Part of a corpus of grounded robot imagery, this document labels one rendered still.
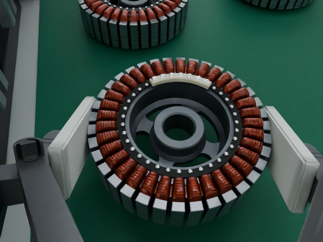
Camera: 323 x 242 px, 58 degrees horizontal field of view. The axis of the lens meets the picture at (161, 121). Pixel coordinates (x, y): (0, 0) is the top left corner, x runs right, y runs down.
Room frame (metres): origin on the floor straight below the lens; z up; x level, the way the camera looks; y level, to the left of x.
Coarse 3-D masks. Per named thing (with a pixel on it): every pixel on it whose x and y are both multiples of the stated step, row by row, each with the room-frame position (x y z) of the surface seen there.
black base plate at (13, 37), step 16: (16, 0) 0.28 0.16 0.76; (16, 16) 0.26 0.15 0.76; (0, 32) 0.22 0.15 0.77; (16, 32) 0.24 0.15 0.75; (0, 48) 0.19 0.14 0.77; (16, 48) 0.22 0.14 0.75; (0, 64) 0.18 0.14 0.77; (0, 112) 0.13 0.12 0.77; (0, 128) 0.12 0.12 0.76; (0, 144) 0.10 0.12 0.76; (0, 160) 0.09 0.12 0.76
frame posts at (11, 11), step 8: (0, 0) 0.23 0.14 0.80; (8, 0) 0.24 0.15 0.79; (0, 8) 0.22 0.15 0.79; (8, 8) 0.23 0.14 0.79; (16, 8) 0.25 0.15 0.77; (0, 16) 0.22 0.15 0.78; (8, 16) 0.23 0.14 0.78; (8, 24) 0.22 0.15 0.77; (0, 72) 0.15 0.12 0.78; (0, 80) 0.15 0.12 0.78; (0, 88) 0.15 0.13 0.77; (0, 96) 0.13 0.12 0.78; (0, 104) 0.13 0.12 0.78
